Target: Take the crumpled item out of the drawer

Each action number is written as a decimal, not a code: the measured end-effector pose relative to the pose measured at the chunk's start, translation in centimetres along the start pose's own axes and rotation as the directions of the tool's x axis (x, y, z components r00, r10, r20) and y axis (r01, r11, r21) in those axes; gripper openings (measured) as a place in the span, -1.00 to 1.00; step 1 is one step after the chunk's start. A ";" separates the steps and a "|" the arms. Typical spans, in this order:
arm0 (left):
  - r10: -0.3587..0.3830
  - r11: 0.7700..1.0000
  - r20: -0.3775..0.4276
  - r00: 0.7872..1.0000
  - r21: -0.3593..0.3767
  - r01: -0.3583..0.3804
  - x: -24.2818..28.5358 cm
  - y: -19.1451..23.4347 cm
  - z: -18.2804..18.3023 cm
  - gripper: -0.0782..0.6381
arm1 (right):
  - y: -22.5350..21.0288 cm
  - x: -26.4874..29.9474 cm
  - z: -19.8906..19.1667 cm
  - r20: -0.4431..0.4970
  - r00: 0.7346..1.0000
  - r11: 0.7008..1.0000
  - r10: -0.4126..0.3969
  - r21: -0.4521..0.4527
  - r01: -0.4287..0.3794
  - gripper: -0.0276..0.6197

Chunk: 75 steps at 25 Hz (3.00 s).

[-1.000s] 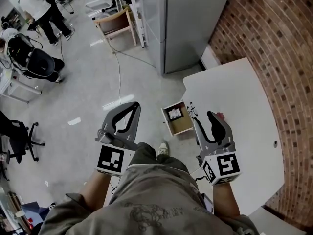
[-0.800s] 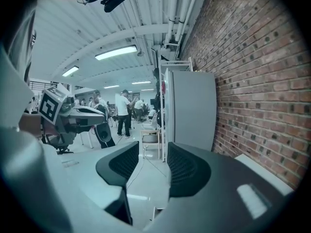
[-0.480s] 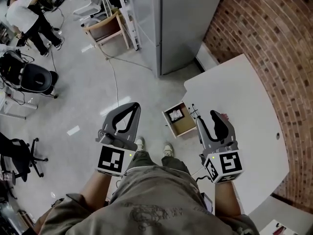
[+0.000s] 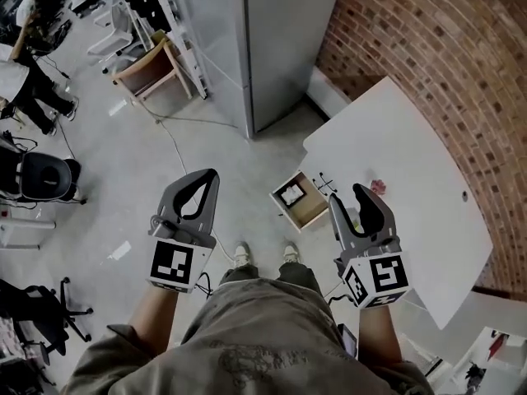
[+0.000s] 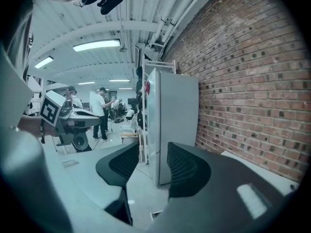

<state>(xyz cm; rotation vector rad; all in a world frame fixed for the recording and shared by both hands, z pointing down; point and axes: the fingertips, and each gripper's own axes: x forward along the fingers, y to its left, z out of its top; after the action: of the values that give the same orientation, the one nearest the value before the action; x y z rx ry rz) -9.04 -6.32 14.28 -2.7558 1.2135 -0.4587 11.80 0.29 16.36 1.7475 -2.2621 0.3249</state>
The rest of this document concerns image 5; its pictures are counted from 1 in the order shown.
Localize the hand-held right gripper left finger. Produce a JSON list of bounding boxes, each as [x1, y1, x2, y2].
[[43, 142, 140, 231]]

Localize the person's left forearm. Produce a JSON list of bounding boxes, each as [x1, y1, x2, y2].
[[18, 115, 59, 138]]

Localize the white ceiling pipes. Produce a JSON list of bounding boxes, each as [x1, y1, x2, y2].
[[148, 0, 219, 46]]

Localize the person's khaki clothed torso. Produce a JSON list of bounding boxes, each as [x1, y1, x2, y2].
[[0, 0, 36, 131]]

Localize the long ceiling light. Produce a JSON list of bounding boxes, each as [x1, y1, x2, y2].
[[34, 55, 54, 69], [72, 38, 121, 53]]

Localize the white plastic chair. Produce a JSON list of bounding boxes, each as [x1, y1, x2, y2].
[[120, 113, 139, 133]]

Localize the wooden frame cart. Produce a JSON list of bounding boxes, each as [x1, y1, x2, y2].
[[121, 131, 142, 144]]

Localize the white metal rack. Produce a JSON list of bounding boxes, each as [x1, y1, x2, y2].
[[135, 58, 177, 165]]

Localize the grey refrigerator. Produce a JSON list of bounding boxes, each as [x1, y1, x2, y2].
[[146, 67, 200, 186]]

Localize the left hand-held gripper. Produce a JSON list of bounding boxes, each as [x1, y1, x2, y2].
[[40, 90, 102, 153]]

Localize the black head-mounted camera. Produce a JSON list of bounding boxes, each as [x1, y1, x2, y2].
[[79, 0, 125, 16]]

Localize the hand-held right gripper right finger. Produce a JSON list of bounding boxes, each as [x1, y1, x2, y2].
[[150, 141, 293, 233]]

